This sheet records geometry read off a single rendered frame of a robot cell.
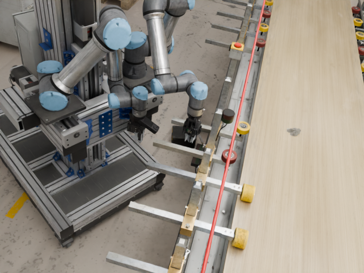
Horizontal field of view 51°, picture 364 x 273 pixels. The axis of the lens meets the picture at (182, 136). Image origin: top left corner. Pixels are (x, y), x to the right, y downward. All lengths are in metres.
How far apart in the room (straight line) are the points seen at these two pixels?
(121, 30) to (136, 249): 1.55
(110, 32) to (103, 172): 1.39
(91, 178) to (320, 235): 1.57
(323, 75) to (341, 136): 0.61
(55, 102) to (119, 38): 0.41
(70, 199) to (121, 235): 0.43
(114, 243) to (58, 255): 0.36
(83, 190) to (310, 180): 1.47
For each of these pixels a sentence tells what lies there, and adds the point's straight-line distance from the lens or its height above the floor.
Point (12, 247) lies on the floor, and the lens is 2.78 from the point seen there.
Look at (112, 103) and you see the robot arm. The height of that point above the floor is 1.14.
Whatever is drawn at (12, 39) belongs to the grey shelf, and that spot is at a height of 0.15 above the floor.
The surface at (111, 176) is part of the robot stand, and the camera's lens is 2.75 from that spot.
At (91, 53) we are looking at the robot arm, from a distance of 1.68.
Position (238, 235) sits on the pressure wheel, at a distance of 1.65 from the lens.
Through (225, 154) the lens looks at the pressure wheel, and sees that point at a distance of 2.02.
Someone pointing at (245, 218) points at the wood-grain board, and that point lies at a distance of 1.81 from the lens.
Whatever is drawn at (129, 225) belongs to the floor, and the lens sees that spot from 2.77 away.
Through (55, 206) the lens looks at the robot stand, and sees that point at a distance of 2.61.
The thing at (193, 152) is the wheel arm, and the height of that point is 0.86.
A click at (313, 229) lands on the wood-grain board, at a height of 0.90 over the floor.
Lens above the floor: 2.35
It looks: 44 degrees down
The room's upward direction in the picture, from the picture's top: 10 degrees clockwise
